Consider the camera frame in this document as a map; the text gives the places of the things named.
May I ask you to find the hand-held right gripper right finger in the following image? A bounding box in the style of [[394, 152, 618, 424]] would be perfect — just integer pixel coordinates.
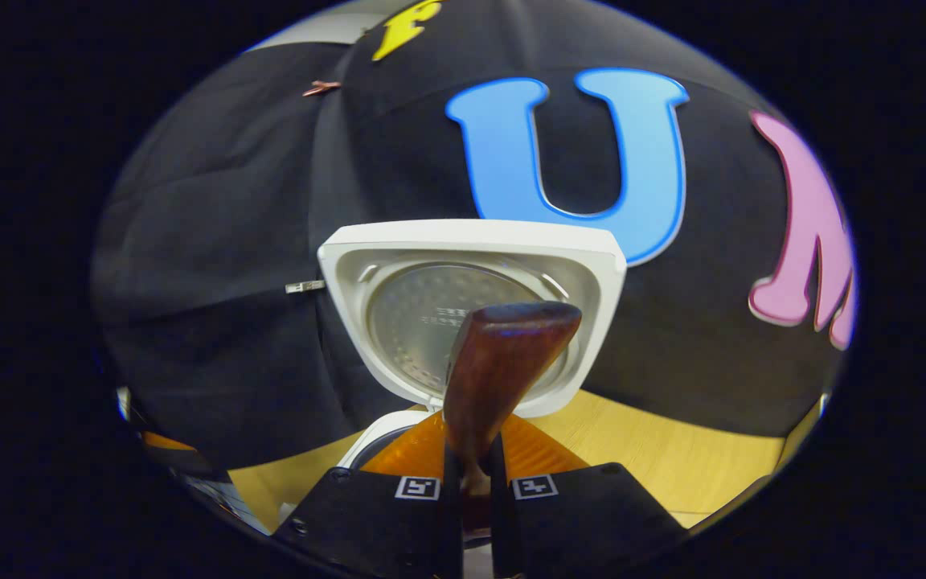
[[486, 414, 689, 579]]

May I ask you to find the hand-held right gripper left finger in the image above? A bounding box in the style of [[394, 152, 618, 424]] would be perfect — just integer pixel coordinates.
[[274, 410, 464, 579]]

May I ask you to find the wooden spoon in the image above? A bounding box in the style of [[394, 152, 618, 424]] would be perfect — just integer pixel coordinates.
[[441, 302, 583, 540]]

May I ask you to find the white rice cooker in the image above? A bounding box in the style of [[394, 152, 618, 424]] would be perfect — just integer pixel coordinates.
[[317, 219, 627, 471]]

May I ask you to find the black backdrop cloth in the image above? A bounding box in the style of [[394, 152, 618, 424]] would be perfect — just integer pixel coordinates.
[[92, 0, 859, 471]]

